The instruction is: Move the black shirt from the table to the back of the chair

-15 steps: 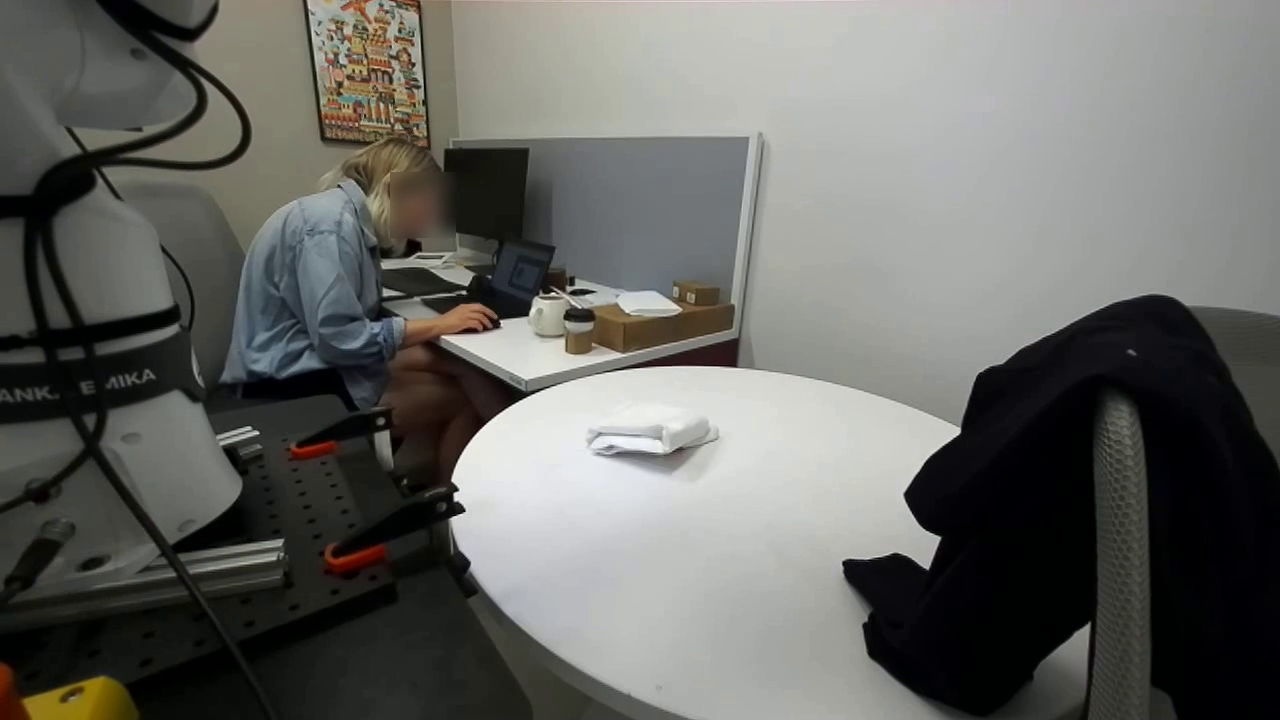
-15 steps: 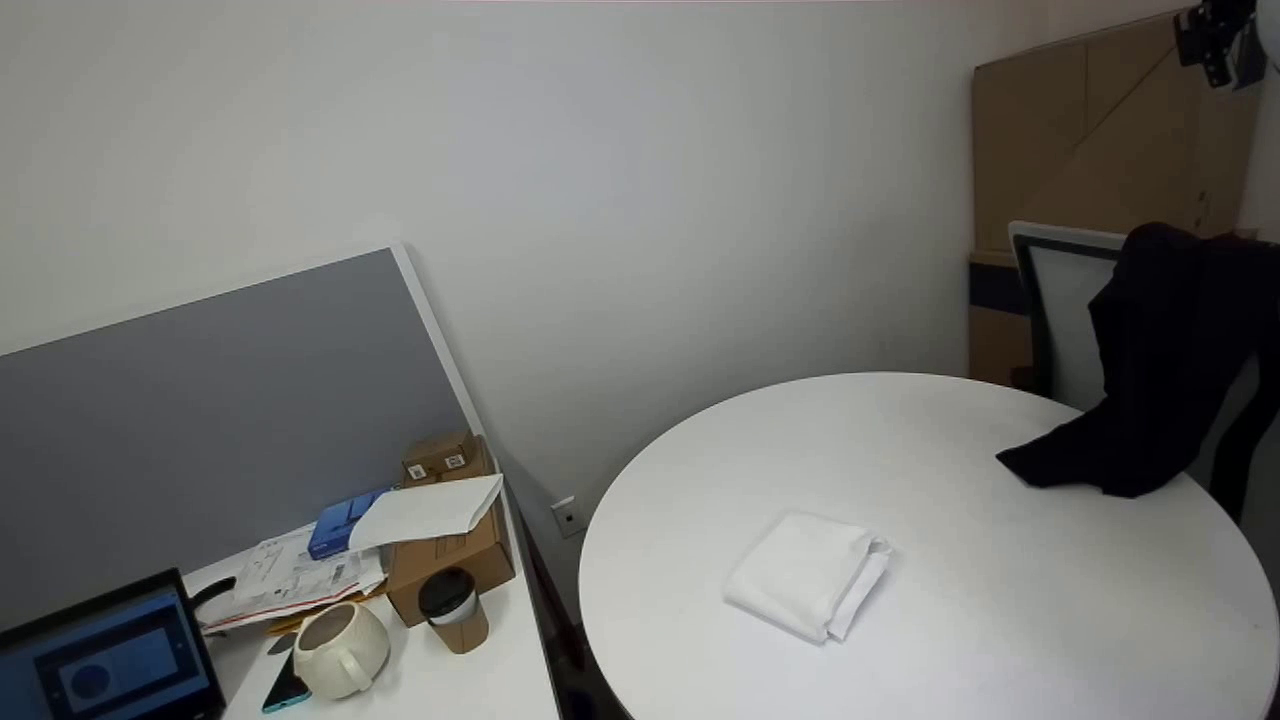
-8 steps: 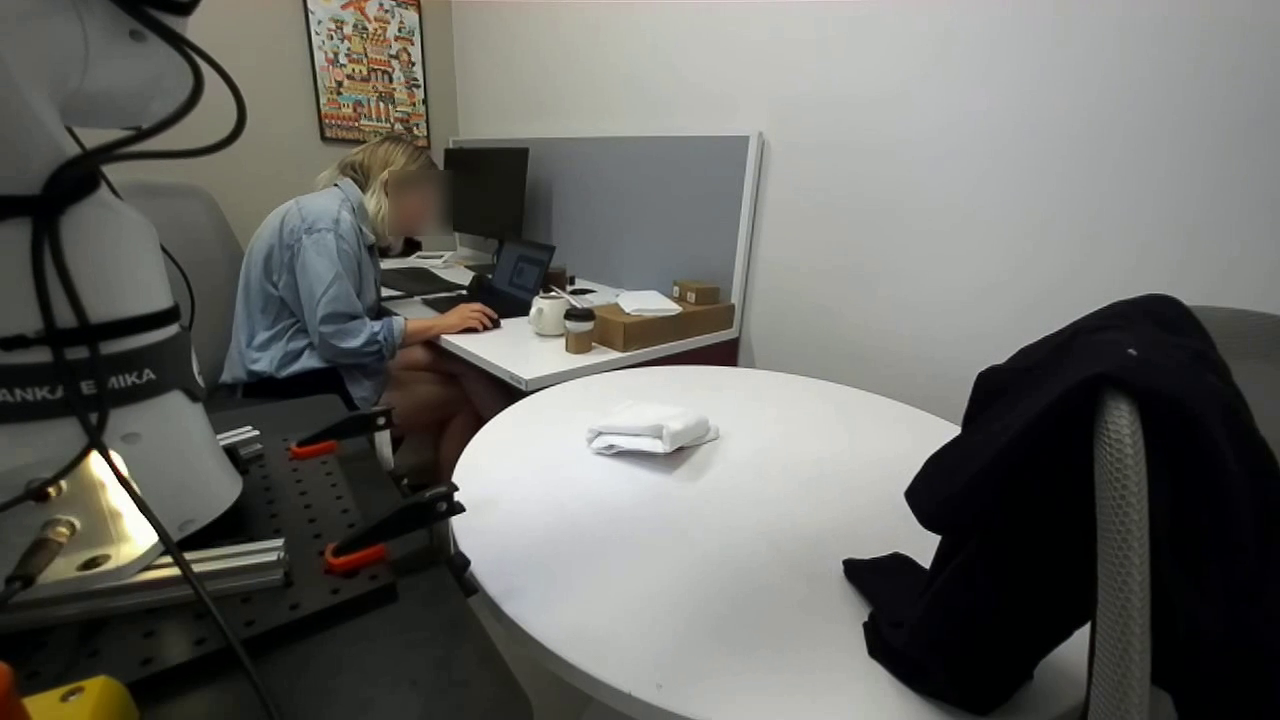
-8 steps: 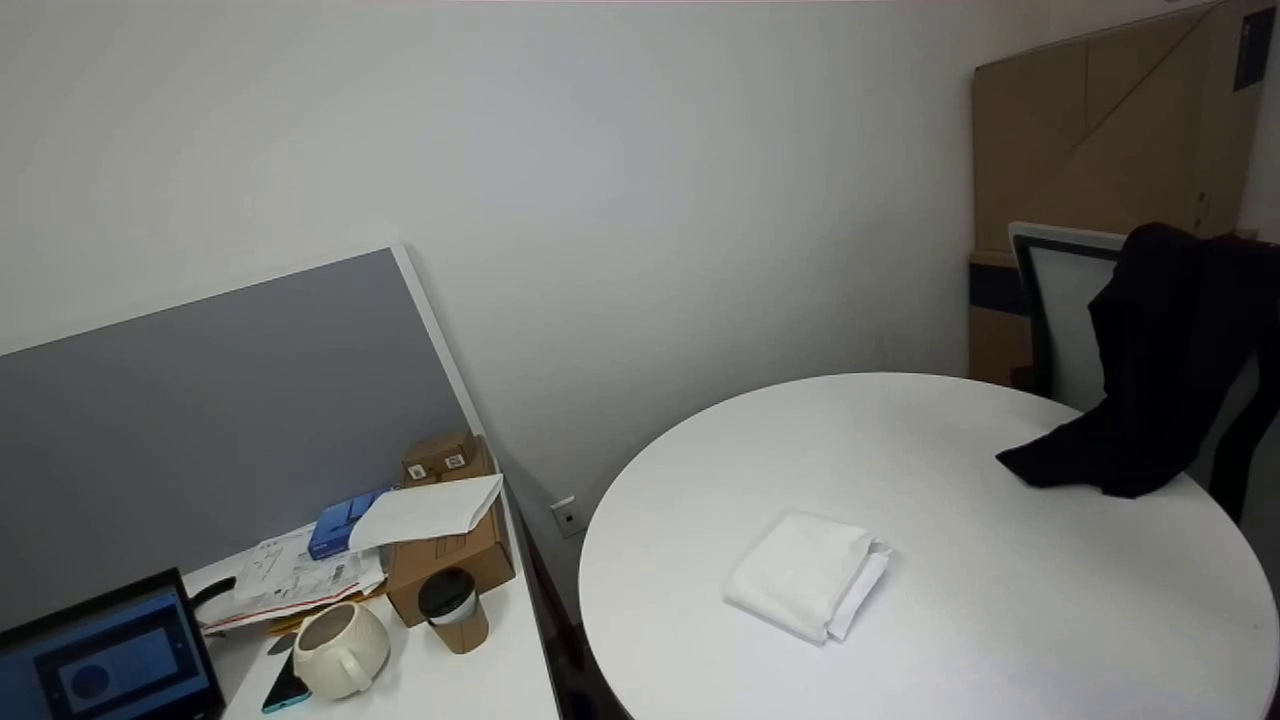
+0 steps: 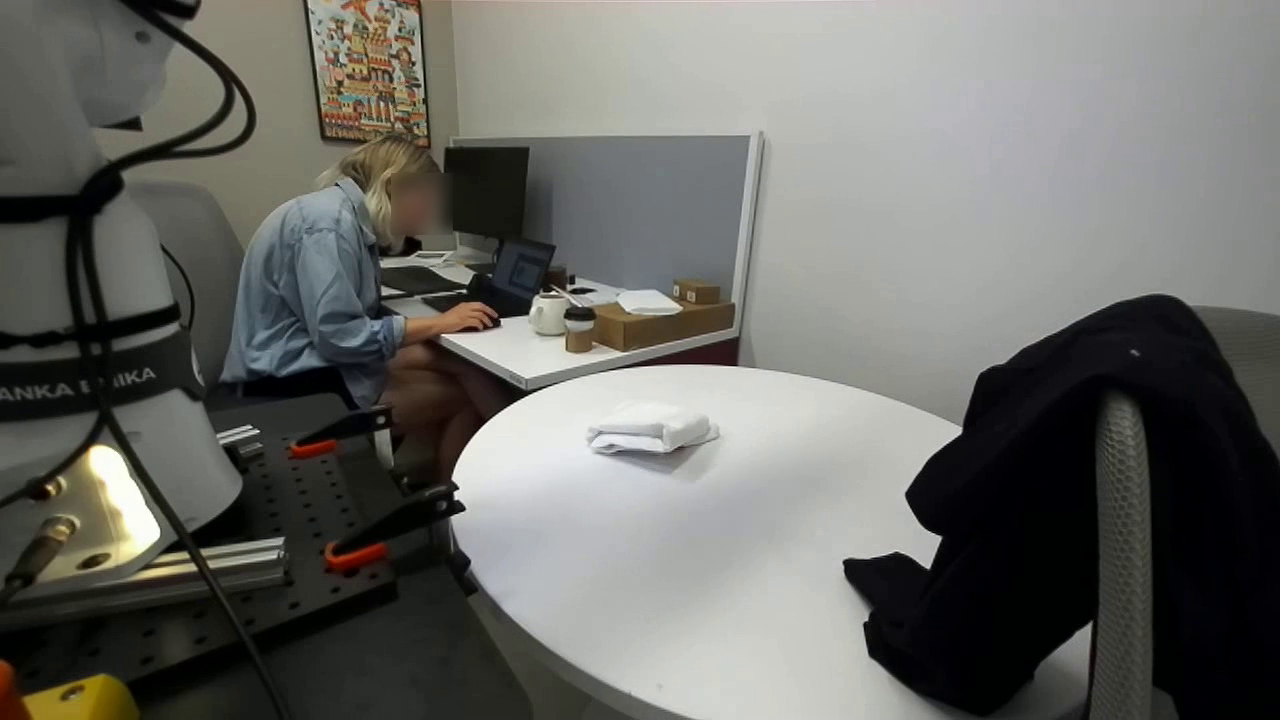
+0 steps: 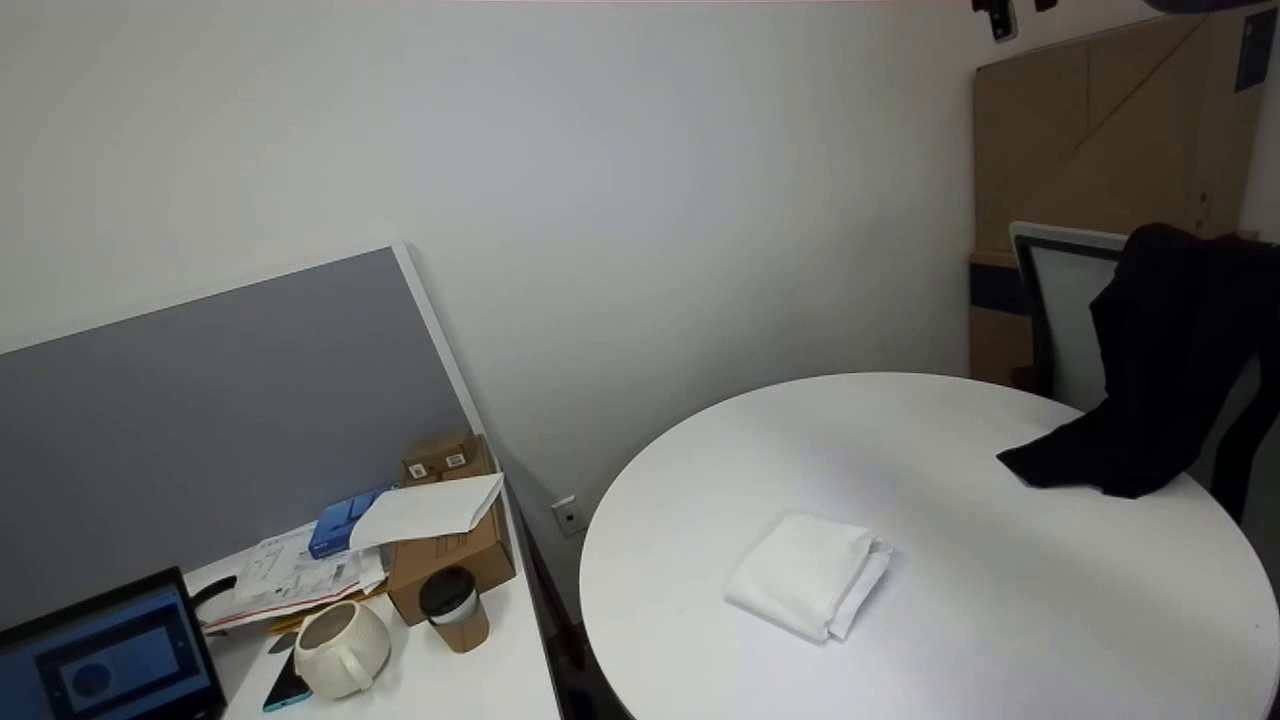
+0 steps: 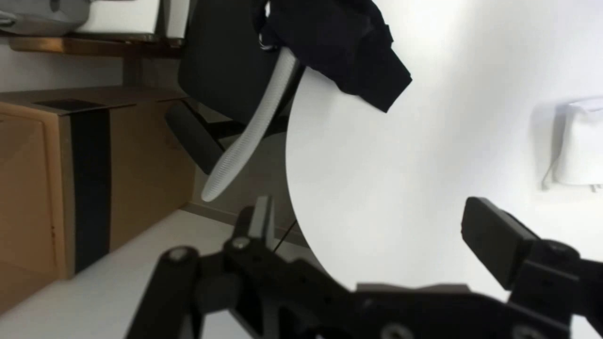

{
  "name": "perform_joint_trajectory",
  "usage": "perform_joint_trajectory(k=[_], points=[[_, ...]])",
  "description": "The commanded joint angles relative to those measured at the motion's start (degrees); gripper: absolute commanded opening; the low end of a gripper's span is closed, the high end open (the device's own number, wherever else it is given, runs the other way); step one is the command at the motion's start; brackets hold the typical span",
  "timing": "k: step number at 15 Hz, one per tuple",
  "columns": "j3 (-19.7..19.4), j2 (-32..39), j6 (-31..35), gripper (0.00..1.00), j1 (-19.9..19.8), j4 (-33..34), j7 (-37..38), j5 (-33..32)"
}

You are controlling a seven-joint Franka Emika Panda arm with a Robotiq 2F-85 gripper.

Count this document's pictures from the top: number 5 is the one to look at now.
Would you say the white office desk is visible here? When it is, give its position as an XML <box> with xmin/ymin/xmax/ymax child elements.
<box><xmin>375</xmin><ymin>247</ymin><xmax>742</xmax><ymax>394</ymax></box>

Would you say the folded white cloth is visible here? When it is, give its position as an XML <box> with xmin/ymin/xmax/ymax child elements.
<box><xmin>583</xmin><ymin>402</ymin><xmax>722</xmax><ymax>465</ymax></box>

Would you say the black laptop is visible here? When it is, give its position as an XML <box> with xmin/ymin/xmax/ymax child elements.
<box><xmin>419</xmin><ymin>237</ymin><xmax>558</xmax><ymax>325</ymax></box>

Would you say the grey desk chair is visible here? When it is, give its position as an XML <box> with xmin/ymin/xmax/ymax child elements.
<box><xmin>123</xmin><ymin>176</ymin><xmax>355</xmax><ymax>402</ymax></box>

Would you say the aluminium rail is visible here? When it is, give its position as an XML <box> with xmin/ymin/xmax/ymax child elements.
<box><xmin>0</xmin><ymin>536</ymin><xmax>293</xmax><ymax>614</ymax></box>

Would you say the paper coffee cup black lid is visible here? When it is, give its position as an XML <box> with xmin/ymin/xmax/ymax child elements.
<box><xmin>558</xmin><ymin>304</ymin><xmax>598</xmax><ymax>359</ymax></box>

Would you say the black computer monitor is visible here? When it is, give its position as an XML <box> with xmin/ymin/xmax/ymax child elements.
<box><xmin>439</xmin><ymin>142</ymin><xmax>533</xmax><ymax>247</ymax></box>

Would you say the colourful framed poster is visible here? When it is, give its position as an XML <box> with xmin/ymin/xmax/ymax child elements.
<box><xmin>301</xmin><ymin>0</ymin><xmax>435</xmax><ymax>146</ymax></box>

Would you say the white tape roll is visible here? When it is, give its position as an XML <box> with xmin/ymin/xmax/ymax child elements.
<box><xmin>528</xmin><ymin>292</ymin><xmax>571</xmax><ymax>341</ymax></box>

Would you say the large cardboard box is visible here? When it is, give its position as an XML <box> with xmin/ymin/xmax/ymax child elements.
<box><xmin>593</xmin><ymin>301</ymin><xmax>740</xmax><ymax>356</ymax></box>

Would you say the black keyboard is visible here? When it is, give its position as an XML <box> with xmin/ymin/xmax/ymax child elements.
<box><xmin>375</xmin><ymin>262</ymin><xmax>469</xmax><ymax>301</ymax></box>

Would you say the grey office chair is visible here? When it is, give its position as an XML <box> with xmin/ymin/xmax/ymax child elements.
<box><xmin>1083</xmin><ymin>304</ymin><xmax>1280</xmax><ymax>720</ymax></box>

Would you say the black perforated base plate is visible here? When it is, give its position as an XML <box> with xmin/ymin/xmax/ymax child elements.
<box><xmin>0</xmin><ymin>392</ymin><xmax>473</xmax><ymax>694</ymax></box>

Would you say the grey desk partition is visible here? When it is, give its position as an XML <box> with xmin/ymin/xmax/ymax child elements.
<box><xmin>456</xmin><ymin>128</ymin><xmax>767</xmax><ymax>371</ymax></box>

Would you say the black orange clamp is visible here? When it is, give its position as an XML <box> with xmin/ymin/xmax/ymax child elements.
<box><xmin>321</xmin><ymin>484</ymin><xmax>469</xmax><ymax>580</ymax></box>
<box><xmin>285</xmin><ymin>398</ymin><xmax>401</xmax><ymax>469</ymax></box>

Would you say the white paper sheet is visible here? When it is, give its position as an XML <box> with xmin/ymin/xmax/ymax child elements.
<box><xmin>612</xmin><ymin>288</ymin><xmax>686</xmax><ymax>325</ymax></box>

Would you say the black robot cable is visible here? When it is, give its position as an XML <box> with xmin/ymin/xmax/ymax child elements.
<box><xmin>54</xmin><ymin>0</ymin><xmax>294</xmax><ymax>720</ymax></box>

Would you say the orange object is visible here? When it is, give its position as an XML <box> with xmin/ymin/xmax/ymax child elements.
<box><xmin>0</xmin><ymin>661</ymin><xmax>32</xmax><ymax>720</ymax></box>

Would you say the black shirt with white print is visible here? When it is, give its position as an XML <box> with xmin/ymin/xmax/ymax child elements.
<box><xmin>838</xmin><ymin>292</ymin><xmax>1280</xmax><ymax>720</ymax></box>

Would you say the person in blue shirt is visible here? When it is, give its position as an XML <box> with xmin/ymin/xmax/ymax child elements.
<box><xmin>217</xmin><ymin>133</ymin><xmax>505</xmax><ymax>476</ymax></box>

